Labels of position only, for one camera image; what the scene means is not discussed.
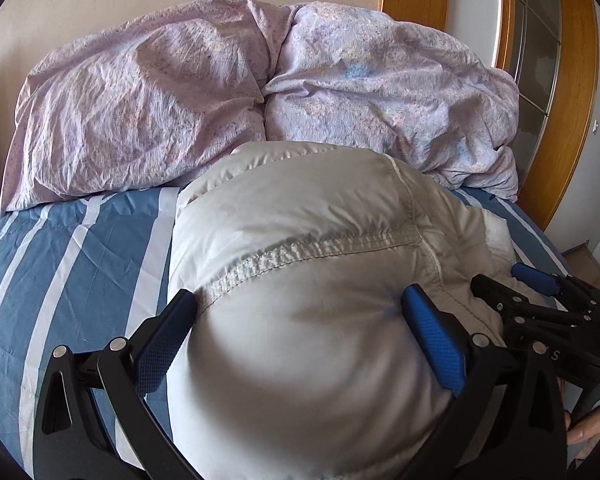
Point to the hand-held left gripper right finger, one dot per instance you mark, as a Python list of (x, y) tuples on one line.
[(435, 340)]

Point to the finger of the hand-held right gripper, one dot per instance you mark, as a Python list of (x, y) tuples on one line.
[(535, 277), (515, 305)]

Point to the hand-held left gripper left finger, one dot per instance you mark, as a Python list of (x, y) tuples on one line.
[(159, 342)]

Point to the beige puffer jacket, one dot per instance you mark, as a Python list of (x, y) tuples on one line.
[(320, 310)]

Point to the person's right hand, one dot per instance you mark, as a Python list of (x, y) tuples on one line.
[(597, 422)]

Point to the blue white striped bed sheet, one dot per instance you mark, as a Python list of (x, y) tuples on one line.
[(70, 260)]

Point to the sliding glass window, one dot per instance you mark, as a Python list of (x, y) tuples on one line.
[(537, 50)]

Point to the light purple crumpled duvet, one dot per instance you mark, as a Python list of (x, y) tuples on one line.
[(180, 100)]

